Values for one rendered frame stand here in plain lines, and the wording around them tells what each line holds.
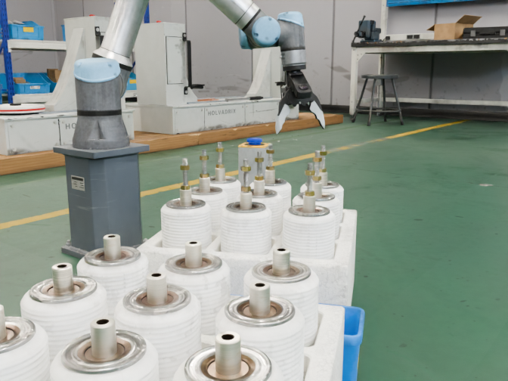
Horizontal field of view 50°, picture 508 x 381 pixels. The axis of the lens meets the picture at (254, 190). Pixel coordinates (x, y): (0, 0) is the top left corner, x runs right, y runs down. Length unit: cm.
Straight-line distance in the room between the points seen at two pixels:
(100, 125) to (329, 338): 96
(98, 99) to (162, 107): 225
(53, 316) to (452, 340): 76
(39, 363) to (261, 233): 52
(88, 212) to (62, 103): 188
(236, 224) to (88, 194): 60
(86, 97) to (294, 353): 105
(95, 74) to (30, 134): 161
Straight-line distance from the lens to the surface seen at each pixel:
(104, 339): 52
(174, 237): 103
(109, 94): 149
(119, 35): 163
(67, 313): 65
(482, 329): 121
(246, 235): 98
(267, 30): 149
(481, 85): 599
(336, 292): 96
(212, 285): 70
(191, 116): 377
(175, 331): 60
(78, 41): 343
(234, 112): 411
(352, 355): 86
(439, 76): 611
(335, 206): 109
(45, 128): 310
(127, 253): 78
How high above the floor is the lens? 50
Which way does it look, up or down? 13 degrees down
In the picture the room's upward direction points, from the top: straight up
